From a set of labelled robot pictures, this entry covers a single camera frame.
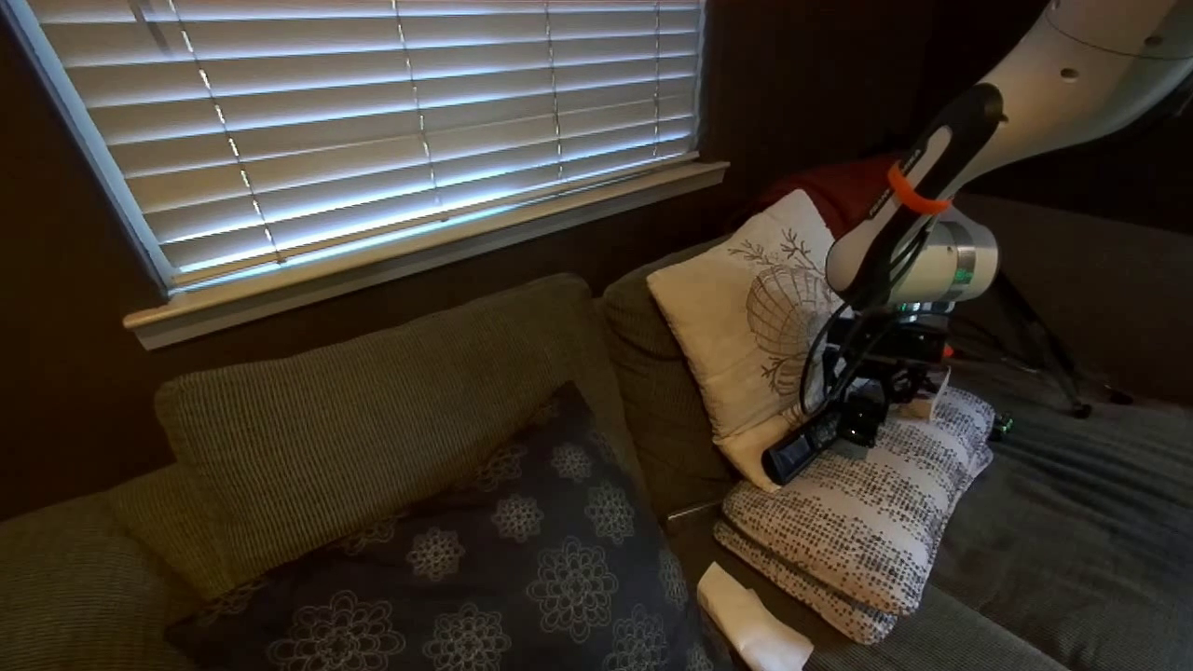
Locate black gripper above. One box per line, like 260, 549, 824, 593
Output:
814, 303, 954, 448

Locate black remote control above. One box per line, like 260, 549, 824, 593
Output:
760, 413, 875, 485

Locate white window blinds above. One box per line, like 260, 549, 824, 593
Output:
5, 0, 705, 295

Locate small book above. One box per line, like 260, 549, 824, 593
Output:
900, 368, 950, 419

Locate white folded paper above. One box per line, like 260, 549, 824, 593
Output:
696, 561, 814, 671

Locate black tripod stand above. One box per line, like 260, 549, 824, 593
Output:
990, 275, 1134, 417

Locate dark floral throw pillow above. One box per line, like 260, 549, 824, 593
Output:
167, 387, 729, 671

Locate white window sill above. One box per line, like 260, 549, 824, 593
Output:
125, 160, 729, 351

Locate white embroidered throw pillow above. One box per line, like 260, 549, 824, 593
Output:
645, 190, 838, 492

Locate grey patterned flat pillow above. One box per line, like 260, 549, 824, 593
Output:
712, 387, 997, 643

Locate red throw blanket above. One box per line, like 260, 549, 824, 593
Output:
758, 152, 894, 238

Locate olive green sofa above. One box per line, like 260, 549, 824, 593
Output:
0, 245, 1193, 671

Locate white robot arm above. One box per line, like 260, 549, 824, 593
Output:
811, 0, 1193, 442

